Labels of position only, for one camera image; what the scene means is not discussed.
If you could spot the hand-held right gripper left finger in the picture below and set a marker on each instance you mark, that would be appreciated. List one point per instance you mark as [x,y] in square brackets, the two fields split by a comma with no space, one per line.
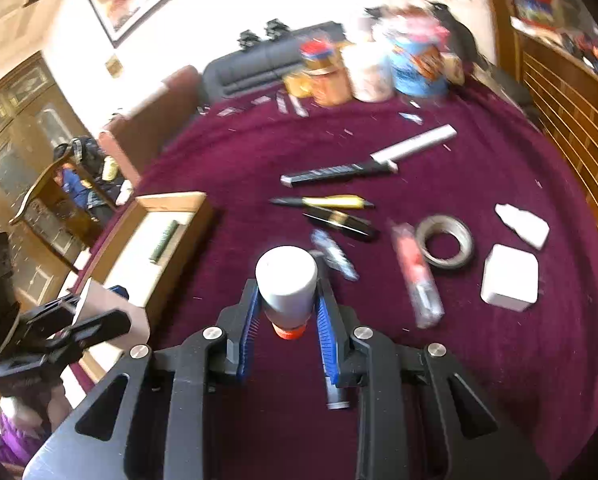
[248,332]

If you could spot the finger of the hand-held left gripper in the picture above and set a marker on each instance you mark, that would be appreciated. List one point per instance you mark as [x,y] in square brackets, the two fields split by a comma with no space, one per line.
[54,315]
[96,332]

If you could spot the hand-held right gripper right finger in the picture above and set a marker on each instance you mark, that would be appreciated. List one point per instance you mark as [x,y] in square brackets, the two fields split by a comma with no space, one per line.
[326,342]

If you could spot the white bottle with orange cap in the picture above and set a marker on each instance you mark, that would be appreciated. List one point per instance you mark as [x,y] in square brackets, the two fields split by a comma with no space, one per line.
[286,280]

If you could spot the clear blue pen pack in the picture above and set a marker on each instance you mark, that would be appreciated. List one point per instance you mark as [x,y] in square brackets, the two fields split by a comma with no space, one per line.
[336,255]

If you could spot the red and clear packet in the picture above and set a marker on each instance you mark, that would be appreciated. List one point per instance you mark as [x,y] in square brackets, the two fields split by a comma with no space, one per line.
[414,270]

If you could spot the black tube with gold band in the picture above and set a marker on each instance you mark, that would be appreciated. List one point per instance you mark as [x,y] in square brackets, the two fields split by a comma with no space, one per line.
[339,222]

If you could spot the grey tape roll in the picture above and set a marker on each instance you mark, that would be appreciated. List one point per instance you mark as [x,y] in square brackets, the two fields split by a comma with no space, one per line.
[431,255]

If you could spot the shallow cardboard box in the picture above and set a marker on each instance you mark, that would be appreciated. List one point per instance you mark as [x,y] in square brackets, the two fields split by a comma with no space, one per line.
[179,210]

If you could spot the white square box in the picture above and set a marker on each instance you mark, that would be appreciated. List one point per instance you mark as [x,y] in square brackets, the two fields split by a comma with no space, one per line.
[509,277]

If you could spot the long glossy bar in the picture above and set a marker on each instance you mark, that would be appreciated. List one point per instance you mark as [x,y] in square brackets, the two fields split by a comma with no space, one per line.
[419,142]

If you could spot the white plug charger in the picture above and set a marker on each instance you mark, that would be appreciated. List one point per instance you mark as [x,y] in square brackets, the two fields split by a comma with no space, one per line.
[524,227]

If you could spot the person's left forearm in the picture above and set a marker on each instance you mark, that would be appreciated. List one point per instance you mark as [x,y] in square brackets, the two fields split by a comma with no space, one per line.
[14,435]

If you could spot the black marker with silver tip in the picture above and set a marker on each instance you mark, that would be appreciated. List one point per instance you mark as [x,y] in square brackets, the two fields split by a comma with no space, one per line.
[337,397]

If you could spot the green lighter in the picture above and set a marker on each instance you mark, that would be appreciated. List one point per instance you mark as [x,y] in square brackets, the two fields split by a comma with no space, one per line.
[164,241]

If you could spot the yellow and black pen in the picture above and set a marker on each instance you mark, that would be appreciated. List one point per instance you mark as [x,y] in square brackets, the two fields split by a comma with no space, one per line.
[329,202]

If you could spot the wooden glass-door cabinet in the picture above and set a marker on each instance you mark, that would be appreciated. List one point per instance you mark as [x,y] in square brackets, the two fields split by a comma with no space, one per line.
[9,125]

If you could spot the maroon tablecloth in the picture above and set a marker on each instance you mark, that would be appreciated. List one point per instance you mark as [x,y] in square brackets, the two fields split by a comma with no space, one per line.
[479,360]

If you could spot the brown armchair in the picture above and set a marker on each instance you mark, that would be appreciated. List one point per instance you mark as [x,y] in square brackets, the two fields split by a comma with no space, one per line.
[144,125]

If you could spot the thin pen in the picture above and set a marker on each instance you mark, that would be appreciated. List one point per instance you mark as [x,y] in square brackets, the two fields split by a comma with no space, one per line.
[282,102]
[299,107]

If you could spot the yellow packet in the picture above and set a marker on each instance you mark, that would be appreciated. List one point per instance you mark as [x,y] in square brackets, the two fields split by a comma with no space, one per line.
[299,85]

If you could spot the black leather sofa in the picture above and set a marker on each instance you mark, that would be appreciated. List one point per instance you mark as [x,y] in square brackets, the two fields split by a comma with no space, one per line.
[249,70]

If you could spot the white round canister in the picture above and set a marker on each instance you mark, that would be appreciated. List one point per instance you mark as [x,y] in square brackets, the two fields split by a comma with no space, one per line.
[371,72]

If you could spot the blue round container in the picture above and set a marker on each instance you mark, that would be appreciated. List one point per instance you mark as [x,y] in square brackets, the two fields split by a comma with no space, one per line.
[419,70]

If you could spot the small black device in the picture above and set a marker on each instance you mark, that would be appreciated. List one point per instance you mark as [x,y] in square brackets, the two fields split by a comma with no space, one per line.
[276,28]
[249,39]

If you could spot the wooden slatted furniture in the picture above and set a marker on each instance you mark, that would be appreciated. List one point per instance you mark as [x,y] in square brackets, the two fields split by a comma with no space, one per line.
[569,125]

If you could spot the black bag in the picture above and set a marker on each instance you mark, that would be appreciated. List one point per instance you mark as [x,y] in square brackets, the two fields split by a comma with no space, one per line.
[459,35]

